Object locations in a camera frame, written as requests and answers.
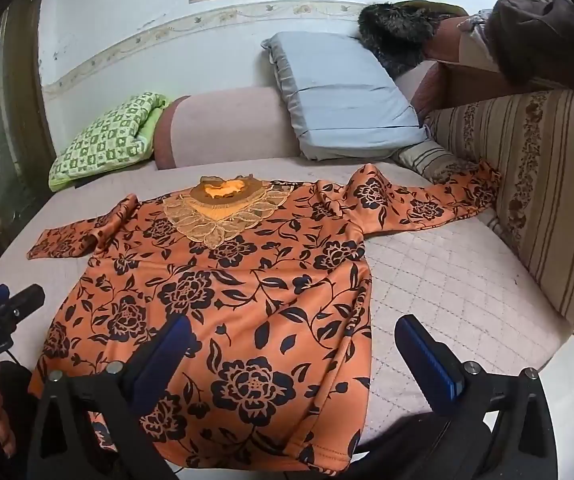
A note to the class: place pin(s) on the striped floral sofa backrest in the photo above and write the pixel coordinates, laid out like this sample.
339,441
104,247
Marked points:
547,185

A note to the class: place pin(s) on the small striped pillow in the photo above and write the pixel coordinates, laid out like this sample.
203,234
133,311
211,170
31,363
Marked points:
427,160

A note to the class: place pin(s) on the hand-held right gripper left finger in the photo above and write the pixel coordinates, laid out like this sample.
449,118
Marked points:
169,347

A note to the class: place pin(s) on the green patterned pillow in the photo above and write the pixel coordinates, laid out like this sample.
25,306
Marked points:
102,140

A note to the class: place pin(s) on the pink blanket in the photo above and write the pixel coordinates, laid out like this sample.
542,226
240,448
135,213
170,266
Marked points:
424,92

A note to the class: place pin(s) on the grey-blue pillow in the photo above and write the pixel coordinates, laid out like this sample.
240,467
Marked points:
337,95

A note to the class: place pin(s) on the beige brown bolster pillow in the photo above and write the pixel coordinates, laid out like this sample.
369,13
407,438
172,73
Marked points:
227,125

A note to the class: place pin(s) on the person's left hand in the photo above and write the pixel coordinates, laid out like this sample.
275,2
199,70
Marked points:
1,410

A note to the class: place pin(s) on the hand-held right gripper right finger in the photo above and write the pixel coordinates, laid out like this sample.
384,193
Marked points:
427,360

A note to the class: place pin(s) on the orange floral blouse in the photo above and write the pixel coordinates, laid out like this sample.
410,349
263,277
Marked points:
247,310

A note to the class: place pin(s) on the pink quilted bed cover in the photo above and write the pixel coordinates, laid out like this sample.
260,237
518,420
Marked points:
442,280

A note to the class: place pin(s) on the cardboard box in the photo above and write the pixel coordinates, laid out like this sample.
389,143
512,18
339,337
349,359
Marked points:
472,75

